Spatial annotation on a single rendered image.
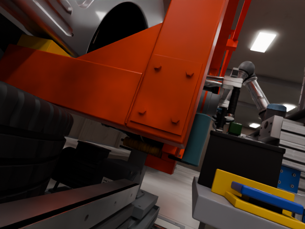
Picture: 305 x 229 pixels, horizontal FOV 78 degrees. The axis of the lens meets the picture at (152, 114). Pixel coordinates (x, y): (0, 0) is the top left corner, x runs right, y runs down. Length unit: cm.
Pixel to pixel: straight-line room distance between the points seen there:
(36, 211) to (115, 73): 42
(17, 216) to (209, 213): 20
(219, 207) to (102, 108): 39
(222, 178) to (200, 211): 10
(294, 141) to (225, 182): 58
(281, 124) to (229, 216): 67
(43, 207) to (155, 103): 34
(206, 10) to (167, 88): 26
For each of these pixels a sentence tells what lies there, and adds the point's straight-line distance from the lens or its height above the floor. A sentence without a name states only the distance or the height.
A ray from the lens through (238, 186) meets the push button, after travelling 30.
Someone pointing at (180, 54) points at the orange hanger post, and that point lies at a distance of 55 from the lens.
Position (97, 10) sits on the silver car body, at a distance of 96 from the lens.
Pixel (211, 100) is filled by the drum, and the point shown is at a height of 85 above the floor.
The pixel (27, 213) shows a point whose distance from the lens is 23.
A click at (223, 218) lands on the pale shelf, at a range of 27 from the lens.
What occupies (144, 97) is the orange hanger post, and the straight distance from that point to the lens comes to 51.
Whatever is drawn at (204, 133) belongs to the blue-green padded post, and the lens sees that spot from 97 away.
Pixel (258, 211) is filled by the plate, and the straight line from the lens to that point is 28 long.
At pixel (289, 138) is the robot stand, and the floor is 69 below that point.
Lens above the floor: 48
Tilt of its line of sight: 11 degrees up
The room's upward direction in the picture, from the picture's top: 19 degrees clockwise
